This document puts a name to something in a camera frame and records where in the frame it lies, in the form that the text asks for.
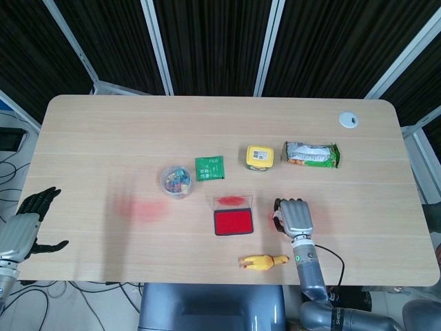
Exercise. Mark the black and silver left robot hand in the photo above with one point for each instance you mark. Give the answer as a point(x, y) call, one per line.
point(19, 227)

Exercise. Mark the green silver snack packet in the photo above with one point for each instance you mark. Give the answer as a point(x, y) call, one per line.
point(310, 154)

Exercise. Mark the green tea sachet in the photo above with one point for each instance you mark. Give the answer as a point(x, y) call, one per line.
point(209, 168)

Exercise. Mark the grey robot torso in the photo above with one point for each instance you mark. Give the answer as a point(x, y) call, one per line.
point(210, 307)

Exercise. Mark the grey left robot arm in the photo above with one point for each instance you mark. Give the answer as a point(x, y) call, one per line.
point(6, 276)

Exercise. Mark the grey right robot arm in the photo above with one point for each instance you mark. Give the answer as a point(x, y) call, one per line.
point(310, 272)

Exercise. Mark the white aluminium partition post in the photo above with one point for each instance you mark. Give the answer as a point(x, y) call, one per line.
point(70, 41)
point(156, 45)
point(403, 55)
point(268, 48)

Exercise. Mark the yellow lidded jar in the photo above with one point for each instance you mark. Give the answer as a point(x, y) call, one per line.
point(259, 156)

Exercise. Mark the red ink pad clear lid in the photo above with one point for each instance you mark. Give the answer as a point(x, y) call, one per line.
point(233, 222)

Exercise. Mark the yellow rubber chicken toy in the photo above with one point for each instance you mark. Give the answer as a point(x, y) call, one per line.
point(262, 262)

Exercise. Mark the black box device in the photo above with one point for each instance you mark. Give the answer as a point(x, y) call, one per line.
point(10, 138)

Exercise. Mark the clear round tub of clips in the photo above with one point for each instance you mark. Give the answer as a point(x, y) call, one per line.
point(176, 182)

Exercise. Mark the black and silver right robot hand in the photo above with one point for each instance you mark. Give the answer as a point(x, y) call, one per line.
point(297, 217)

